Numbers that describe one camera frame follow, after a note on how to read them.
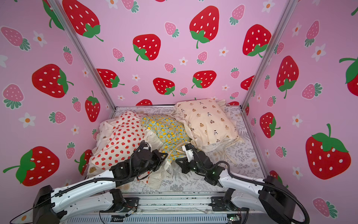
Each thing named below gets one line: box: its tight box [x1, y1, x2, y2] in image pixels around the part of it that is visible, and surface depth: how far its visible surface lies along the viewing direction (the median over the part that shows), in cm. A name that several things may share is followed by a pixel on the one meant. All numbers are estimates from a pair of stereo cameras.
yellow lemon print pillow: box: [141, 115, 191, 163], surface depth 85 cm
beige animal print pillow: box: [172, 98, 242, 153], surface depth 97 cm
